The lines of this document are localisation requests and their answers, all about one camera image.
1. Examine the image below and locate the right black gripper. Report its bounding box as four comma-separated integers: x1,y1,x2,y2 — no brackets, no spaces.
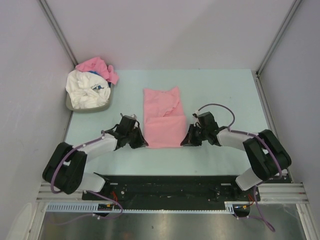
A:
181,123,209,147

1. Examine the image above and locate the pink t shirt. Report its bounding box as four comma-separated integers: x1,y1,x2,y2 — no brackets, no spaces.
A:
75,56,119,85
143,86,187,149

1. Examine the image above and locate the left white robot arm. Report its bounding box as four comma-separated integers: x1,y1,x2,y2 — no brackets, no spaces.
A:
42,115,149,200

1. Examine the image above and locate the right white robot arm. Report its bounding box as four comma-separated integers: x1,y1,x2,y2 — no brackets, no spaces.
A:
180,112,292,201

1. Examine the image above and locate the white t shirt in basket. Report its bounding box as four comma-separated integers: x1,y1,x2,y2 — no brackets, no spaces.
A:
65,69,111,109

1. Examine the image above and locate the grey laundry basket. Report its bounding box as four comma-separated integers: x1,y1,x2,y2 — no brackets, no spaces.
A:
65,83,115,114

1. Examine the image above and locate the blue garment in basket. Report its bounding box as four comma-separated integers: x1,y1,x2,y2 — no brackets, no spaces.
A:
88,70,101,77

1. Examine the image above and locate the pink t shirt in basket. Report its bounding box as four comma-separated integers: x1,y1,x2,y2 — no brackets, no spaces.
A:
75,56,119,85

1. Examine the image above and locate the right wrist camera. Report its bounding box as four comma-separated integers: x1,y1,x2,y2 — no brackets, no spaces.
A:
192,110,200,123

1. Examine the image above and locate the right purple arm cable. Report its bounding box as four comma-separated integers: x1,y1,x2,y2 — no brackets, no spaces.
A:
197,103,283,183

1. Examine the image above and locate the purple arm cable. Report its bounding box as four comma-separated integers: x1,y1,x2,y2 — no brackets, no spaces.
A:
50,129,106,195
197,103,283,183

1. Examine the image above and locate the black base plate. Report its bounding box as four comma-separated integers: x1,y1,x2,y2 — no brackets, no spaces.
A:
97,175,260,202

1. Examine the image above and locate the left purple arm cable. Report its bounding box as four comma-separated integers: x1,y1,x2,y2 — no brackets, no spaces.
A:
50,129,106,195

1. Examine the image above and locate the slotted grey cable duct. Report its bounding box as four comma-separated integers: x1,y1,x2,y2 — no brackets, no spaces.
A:
46,201,249,214

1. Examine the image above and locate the aluminium rail frame left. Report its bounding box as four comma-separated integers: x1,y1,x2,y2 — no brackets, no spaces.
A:
36,182,83,202

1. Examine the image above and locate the aluminium rail frame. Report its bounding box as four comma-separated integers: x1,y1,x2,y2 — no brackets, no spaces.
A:
252,71,309,204
36,182,83,202

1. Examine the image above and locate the aluminium rail frame right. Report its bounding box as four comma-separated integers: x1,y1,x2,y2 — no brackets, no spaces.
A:
252,71,309,204

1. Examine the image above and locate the left corner aluminium post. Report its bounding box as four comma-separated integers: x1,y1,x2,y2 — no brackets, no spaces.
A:
37,0,78,67

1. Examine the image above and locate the corner aluminium post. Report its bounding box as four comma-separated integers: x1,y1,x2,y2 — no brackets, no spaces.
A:
37,0,78,67
255,0,304,77

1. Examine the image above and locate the right corner aluminium post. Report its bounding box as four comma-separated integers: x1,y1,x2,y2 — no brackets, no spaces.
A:
255,0,304,77

